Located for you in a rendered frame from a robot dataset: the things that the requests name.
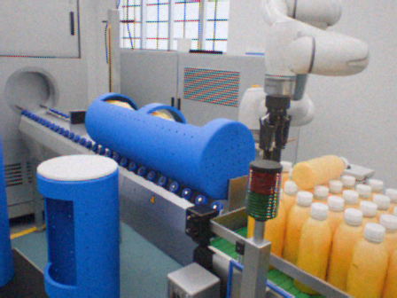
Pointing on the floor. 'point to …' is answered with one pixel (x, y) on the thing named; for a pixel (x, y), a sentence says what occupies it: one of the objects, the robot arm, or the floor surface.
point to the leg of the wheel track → (36, 195)
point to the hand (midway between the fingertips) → (271, 160)
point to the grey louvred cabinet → (194, 84)
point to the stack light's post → (255, 269)
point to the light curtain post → (113, 58)
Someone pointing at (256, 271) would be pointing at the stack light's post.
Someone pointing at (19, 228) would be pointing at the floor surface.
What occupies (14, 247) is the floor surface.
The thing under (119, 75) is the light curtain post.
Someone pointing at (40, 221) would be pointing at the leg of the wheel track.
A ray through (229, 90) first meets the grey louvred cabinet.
